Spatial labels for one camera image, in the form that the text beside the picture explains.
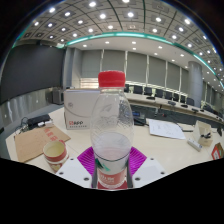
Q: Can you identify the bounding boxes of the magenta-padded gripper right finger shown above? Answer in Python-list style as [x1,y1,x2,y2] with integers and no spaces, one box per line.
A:
[126,146,166,189]

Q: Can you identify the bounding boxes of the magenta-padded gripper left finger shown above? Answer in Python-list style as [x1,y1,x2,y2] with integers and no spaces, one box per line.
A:
[55,146,99,189]

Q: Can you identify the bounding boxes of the clear red-capped water bottle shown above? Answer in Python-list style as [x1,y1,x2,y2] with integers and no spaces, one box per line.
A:
[89,70,135,191]

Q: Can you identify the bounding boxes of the white paper sheets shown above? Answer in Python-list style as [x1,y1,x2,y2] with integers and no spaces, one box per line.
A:
[147,118,187,141]

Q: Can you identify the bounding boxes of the white cardboard paper box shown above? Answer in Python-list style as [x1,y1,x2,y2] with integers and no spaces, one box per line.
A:
[63,88,101,131]

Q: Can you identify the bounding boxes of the white power adapter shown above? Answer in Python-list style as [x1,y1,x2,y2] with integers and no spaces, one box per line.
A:
[37,120,55,128]

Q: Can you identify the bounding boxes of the long curved conference desk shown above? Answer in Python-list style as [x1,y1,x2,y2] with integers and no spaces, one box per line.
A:
[123,92,224,126]

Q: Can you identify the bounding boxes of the white marker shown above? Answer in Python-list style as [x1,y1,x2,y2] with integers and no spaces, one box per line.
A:
[186,137,203,153]

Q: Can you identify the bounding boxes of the black desk microphones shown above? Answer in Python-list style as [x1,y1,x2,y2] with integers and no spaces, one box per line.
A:
[145,95,201,114]

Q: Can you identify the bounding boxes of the flat black device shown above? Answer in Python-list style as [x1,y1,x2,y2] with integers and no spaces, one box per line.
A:
[26,113,52,130]

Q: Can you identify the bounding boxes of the black office chairs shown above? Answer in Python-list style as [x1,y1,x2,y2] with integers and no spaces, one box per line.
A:
[123,83,221,116]

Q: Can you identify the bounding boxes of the grey monitor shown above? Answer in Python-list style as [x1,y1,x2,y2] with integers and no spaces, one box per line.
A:
[51,87,65,105]

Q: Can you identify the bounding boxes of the beige desk organizer box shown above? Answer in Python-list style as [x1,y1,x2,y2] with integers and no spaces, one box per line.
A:
[193,119,214,147]

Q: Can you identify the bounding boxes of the open red-sided cardboard box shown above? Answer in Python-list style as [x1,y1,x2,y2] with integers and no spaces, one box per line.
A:
[210,142,224,162]

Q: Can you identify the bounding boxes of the round ceiling lights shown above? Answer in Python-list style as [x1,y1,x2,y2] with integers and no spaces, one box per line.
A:
[11,0,224,88]

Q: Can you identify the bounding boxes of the tangled black cables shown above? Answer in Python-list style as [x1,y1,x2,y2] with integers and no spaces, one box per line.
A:
[19,116,34,134]

